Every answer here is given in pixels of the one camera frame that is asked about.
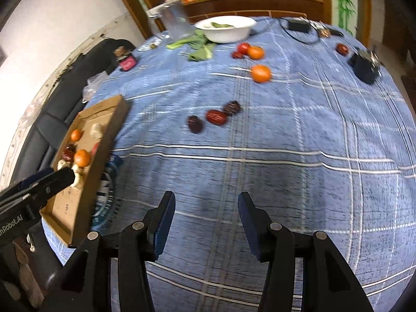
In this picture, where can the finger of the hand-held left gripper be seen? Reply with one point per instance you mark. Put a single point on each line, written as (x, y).
(32, 178)
(57, 182)

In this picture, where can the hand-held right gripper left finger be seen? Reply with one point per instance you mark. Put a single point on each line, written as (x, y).
(164, 224)

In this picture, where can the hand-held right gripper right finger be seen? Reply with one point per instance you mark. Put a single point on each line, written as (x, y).
(250, 226)

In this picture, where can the cardboard box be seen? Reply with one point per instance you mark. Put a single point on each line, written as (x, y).
(65, 208)

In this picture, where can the long red jujube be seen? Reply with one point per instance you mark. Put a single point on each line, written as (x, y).
(68, 153)

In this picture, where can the large orange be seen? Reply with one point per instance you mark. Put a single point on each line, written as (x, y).
(82, 157)

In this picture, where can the small orange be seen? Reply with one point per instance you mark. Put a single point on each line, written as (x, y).
(76, 135)

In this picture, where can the black sofa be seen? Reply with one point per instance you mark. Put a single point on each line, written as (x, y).
(48, 120)

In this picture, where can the blue plaid tablecloth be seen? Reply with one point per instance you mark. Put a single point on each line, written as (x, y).
(276, 136)

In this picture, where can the crumpled clear plastic bag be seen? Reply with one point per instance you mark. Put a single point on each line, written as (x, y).
(94, 86)

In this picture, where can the dark wrinkled jujube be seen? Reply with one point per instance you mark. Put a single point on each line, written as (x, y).
(231, 107)
(195, 124)

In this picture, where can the round red jujube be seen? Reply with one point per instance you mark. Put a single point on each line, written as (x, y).
(216, 117)

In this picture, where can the jar with pink label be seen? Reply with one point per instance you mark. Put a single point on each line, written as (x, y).
(126, 60)

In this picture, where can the small red jujube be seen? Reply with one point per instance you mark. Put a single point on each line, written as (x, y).
(237, 55)

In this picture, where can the small red tomato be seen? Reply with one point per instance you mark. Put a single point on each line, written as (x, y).
(243, 48)

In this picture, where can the green bok choy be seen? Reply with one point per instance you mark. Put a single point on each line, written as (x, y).
(198, 48)

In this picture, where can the white basin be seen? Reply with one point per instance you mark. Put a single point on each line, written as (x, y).
(226, 31)

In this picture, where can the black box device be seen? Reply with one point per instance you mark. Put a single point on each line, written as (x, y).
(364, 65)

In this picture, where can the clear plastic pitcher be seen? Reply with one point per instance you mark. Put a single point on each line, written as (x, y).
(175, 19)

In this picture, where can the black power adapter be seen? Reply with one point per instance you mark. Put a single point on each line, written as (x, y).
(299, 26)

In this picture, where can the wooden counter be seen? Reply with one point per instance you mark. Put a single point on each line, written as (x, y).
(227, 5)

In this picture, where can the bamboo wall sticker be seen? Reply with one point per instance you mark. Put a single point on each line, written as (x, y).
(346, 0)

